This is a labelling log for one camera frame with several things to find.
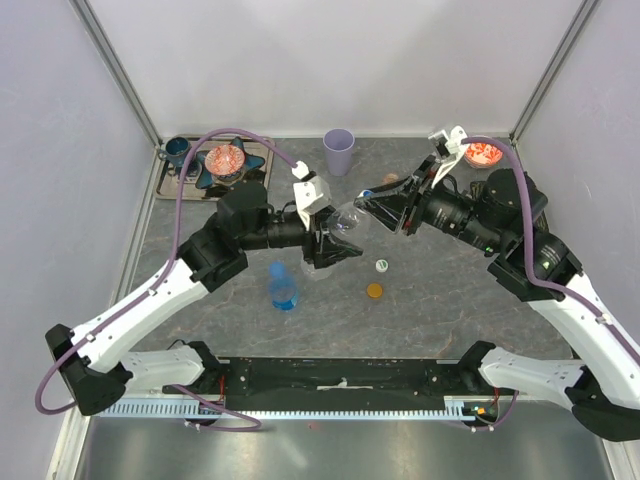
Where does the clear bottle blue-white cap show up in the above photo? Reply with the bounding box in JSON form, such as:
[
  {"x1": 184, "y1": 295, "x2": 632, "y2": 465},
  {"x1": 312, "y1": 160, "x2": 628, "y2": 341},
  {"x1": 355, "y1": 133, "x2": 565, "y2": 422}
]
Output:
[{"x1": 301, "y1": 202, "x2": 371, "y2": 281}]

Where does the orange bottle cap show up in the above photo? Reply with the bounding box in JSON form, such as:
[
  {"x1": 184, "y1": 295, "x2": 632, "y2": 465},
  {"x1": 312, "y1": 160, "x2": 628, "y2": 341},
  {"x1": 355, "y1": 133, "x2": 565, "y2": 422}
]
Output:
[{"x1": 366, "y1": 283, "x2": 384, "y2": 299}]

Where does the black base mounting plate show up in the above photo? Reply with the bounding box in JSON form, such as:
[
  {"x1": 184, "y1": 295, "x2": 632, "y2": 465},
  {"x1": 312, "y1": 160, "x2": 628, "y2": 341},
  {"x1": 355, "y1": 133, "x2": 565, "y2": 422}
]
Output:
[{"x1": 187, "y1": 357, "x2": 512, "y2": 411}]

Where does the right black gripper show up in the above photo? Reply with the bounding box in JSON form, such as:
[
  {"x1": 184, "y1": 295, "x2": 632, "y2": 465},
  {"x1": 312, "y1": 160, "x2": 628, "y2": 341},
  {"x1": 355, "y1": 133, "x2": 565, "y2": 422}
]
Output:
[{"x1": 356, "y1": 154, "x2": 506, "y2": 254}]

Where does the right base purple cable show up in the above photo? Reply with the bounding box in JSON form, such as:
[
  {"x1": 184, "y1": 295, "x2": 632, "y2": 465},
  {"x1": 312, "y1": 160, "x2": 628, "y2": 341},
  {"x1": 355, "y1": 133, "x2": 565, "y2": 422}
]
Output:
[{"x1": 449, "y1": 389, "x2": 523, "y2": 433}]

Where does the slotted cable duct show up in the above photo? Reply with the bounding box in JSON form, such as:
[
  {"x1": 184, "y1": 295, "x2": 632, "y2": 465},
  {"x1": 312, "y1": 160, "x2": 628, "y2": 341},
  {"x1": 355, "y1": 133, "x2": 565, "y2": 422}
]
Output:
[{"x1": 97, "y1": 397, "x2": 475, "y2": 421}]

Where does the blue water bottle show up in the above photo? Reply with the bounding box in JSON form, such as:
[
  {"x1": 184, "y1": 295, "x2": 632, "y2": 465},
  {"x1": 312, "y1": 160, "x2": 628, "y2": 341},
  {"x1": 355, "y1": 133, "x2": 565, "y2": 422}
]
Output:
[{"x1": 268, "y1": 262, "x2": 299, "y2": 311}]

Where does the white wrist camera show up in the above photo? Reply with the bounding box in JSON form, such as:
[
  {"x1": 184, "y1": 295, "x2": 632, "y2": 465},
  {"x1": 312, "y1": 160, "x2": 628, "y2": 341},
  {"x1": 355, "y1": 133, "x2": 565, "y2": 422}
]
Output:
[
  {"x1": 428, "y1": 125, "x2": 468, "y2": 189},
  {"x1": 293, "y1": 174, "x2": 332, "y2": 231}
]

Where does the dark floral square plate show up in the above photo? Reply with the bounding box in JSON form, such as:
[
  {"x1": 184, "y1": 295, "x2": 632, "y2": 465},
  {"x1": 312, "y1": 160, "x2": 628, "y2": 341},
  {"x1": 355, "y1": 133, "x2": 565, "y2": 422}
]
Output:
[{"x1": 531, "y1": 198, "x2": 549, "y2": 232}]

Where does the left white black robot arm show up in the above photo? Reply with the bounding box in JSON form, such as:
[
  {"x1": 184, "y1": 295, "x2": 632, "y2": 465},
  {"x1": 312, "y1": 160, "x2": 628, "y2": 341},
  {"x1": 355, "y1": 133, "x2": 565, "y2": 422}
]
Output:
[{"x1": 45, "y1": 181, "x2": 363, "y2": 416}]

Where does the red white floral bowl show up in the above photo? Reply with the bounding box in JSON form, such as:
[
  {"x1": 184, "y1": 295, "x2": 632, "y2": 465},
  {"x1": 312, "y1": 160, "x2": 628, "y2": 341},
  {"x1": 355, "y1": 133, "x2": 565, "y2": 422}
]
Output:
[{"x1": 464, "y1": 143, "x2": 503, "y2": 169}]

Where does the red patterned bowl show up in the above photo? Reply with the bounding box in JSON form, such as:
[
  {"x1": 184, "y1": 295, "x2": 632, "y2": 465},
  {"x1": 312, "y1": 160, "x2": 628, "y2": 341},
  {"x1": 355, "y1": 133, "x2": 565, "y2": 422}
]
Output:
[{"x1": 204, "y1": 144, "x2": 245, "y2": 178}]

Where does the lavender plastic cup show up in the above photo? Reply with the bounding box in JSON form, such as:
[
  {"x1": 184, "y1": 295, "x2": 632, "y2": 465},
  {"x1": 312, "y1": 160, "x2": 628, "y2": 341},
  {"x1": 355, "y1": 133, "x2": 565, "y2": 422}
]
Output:
[{"x1": 323, "y1": 128, "x2": 355, "y2": 177}]

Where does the white green bottle cap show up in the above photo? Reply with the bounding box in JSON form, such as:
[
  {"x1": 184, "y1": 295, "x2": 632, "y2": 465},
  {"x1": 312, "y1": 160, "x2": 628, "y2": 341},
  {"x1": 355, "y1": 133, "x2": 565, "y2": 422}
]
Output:
[{"x1": 375, "y1": 259, "x2": 389, "y2": 273}]

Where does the blue star-shaped dish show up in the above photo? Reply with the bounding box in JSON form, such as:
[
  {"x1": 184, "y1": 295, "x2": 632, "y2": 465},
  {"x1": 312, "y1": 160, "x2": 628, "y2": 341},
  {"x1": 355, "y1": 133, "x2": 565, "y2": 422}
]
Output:
[{"x1": 195, "y1": 136, "x2": 266, "y2": 190}]

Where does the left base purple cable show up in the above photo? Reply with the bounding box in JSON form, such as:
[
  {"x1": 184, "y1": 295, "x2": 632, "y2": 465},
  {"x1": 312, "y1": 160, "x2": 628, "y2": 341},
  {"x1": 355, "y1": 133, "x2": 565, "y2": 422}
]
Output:
[{"x1": 169, "y1": 382, "x2": 263, "y2": 433}]

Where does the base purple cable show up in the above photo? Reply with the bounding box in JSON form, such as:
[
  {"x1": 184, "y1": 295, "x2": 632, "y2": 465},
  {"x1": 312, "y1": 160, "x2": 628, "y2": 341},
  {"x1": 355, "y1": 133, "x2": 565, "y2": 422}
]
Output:
[
  {"x1": 449, "y1": 389, "x2": 523, "y2": 433},
  {"x1": 169, "y1": 382, "x2": 263, "y2": 433}
]

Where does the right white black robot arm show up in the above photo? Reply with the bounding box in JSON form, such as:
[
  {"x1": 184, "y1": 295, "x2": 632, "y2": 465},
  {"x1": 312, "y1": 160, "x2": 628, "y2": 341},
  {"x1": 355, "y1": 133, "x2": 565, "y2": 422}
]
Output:
[{"x1": 354, "y1": 157, "x2": 639, "y2": 442}]

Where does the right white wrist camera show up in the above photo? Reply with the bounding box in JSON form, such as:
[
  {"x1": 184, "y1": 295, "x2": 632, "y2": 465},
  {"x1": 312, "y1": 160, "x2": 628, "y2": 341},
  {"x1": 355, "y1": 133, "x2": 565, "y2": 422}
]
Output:
[{"x1": 428, "y1": 125, "x2": 468, "y2": 189}]

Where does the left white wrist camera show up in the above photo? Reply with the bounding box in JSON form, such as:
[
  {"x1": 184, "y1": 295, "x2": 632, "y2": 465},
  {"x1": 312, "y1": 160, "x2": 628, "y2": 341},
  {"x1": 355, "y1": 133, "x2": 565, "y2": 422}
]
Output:
[{"x1": 293, "y1": 174, "x2": 332, "y2": 231}]

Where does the dark blue teacup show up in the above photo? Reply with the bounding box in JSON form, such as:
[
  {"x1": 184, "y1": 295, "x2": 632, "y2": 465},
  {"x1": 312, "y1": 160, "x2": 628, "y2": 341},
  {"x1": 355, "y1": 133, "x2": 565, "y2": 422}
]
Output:
[{"x1": 159, "y1": 136, "x2": 191, "y2": 169}]

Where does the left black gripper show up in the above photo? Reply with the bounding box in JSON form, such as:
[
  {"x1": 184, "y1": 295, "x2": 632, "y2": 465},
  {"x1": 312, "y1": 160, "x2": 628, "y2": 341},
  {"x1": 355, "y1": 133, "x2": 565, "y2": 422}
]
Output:
[{"x1": 241, "y1": 206, "x2": 363, "y2": 269}]

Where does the metal tray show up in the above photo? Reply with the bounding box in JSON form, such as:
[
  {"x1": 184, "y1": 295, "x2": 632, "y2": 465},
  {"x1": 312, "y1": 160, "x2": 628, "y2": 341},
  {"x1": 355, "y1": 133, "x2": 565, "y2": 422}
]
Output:
[{"x1": 155, "y1": 135, "x2": 274, "y2": 202}]

